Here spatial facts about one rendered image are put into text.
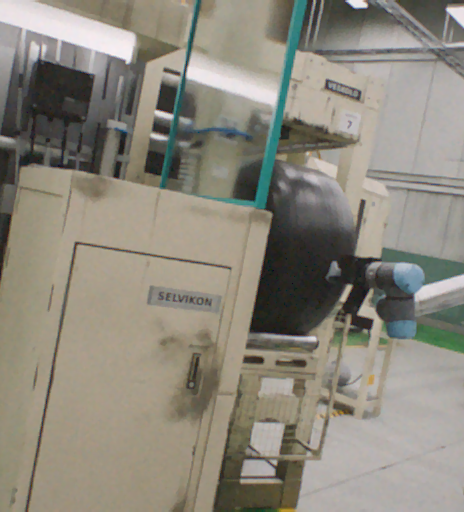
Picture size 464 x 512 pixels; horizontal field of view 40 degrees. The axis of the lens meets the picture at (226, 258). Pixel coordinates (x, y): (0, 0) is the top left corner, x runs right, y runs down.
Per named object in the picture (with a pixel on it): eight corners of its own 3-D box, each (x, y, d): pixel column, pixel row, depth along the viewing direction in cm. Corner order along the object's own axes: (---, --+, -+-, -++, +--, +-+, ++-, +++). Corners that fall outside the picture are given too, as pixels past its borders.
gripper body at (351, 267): (359, 258, 189) (387, 259, 178) (355, 288, 188) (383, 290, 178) (338, 254, 185) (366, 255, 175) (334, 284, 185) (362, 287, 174)
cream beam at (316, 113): (223, 102, 221) (231, 59, 221) (194, 107, 244) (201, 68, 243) (361, 143, 249) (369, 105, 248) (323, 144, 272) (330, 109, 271)
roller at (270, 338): (222, 343, 197) (228, 331, 195) (218, 334, 201) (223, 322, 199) (315, 352, 213) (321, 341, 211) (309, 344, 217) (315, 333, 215)
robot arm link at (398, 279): (404, 298, 161) (403, 264, 160) (374, 295, 170) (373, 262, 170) (427, 295, 164) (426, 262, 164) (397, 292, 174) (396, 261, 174)
